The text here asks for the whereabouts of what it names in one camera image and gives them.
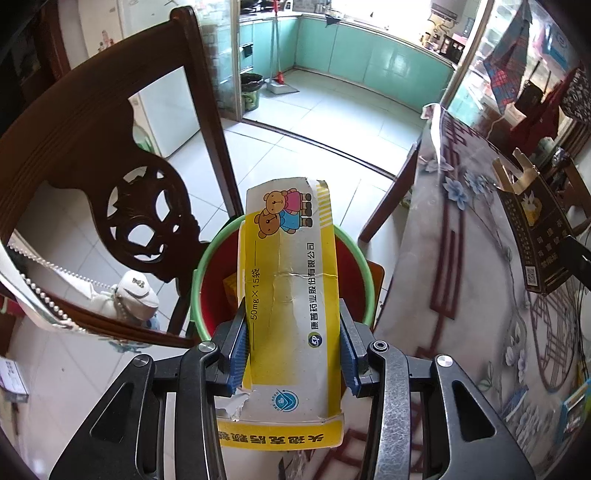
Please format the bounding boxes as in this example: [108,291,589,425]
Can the yellow white medicine box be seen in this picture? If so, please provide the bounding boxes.
[216,176,346,450]

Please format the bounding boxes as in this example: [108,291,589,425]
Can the dark box with gold print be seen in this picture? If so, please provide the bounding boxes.
[492,148,578,296]

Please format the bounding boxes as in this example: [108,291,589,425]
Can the red handled broom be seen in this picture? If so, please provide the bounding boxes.
[271,0,286,84]

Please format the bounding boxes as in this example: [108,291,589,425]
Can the white bag with pearl chain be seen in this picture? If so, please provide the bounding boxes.
[0,240,160,334]

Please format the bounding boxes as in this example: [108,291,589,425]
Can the grey dustpan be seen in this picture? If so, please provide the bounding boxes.
[269,74,300,96]

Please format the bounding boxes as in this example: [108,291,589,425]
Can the teal kitchen cabinets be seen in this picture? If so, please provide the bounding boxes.
[239,11,458,109]

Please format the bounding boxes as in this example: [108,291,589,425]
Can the black white patterned bag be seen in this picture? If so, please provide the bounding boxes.
[560,69,591,123]

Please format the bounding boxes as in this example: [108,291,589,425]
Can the table with floral cloth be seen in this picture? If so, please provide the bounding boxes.
[374,104,591,480]

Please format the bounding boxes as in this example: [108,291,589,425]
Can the red garment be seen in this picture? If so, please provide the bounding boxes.
[531,69,585,148]

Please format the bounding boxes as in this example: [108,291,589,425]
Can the glass sliding door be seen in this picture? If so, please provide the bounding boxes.
[199,0,243,121]

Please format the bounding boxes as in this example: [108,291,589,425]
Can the carved wooden chair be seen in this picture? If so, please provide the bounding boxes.
[0,6,245,349]

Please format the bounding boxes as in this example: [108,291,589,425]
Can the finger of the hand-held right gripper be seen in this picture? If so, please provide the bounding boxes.
[551,235,591,292]

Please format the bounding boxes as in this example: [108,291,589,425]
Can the cardboard box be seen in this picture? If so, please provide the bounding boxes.
[0,357,29,403]

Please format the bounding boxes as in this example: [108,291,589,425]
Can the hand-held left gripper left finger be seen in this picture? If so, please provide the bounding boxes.
[48,298,250,480]

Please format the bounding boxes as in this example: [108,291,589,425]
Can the white chest freezer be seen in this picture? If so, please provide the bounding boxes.
[131,69,204,158]

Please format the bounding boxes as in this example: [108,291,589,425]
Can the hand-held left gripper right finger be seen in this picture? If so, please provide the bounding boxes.
[339,299,536,480]

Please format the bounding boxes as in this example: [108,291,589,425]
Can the green trash bin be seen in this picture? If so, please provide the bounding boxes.
[240,73,262,112]

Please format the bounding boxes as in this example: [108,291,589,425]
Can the red bucket with green rim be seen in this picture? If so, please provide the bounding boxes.
[191,215,375,342]

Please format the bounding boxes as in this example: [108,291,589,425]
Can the plaid cloth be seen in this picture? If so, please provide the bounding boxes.
[484,0,533,116]

